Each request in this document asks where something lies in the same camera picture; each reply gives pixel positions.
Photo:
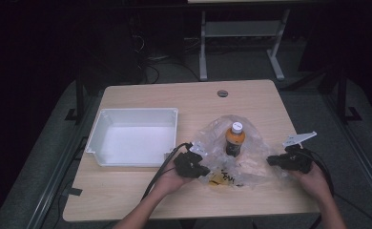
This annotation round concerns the person's right hand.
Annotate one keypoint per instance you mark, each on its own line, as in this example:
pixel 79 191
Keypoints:
pixel 313 183

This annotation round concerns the orange drink bottle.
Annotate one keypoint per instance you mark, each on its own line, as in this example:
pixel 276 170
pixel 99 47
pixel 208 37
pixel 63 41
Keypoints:
pixel 235 140

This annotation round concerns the clear plastic bag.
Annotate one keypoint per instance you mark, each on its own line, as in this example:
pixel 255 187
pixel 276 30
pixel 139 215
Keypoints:
pixel 251 165

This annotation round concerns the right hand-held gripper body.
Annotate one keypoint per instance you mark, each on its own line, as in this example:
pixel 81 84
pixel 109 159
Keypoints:
pixel 297 160

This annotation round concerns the black metal stand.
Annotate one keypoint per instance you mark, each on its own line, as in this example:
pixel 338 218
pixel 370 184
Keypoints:
pixel 342 95
pixel 79 95

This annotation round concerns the aluminium floor rail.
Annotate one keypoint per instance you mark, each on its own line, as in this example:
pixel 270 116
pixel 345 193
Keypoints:
pixel 359 149
pixel 58 173

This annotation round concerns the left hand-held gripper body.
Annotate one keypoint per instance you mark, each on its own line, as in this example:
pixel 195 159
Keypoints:
pixel 187 165

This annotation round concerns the grey round table grommet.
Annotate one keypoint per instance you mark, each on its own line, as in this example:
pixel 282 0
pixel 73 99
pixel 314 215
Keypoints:
pixel 222 93

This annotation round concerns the white metal desk frame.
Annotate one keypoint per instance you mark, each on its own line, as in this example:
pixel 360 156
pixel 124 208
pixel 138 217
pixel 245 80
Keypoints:
pixel 202 47

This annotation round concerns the white plastic tray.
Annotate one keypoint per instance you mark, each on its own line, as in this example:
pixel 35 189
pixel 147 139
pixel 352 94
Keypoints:
pixel 136 140

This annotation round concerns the person's left hand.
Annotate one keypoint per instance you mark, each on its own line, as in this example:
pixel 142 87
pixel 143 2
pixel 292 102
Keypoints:
pixel 171 183

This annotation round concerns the black tape strip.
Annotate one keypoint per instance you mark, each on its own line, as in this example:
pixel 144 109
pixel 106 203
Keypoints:
pixel 74 191

